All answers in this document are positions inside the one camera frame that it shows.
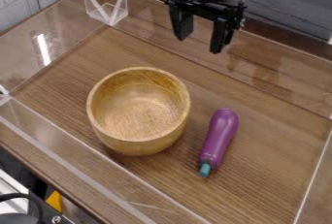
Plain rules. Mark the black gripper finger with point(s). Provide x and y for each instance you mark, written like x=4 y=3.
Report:
x=221 y=35
x=180 y=16

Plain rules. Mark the purple toy eggplant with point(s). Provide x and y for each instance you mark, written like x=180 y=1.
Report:
x=222 y=128

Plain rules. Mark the brown wooden bowl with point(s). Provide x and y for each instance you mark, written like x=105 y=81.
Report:
x=138 y=110

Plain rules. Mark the clear acrylic tray enclosure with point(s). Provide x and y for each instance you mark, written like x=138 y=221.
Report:
x=274 y=176

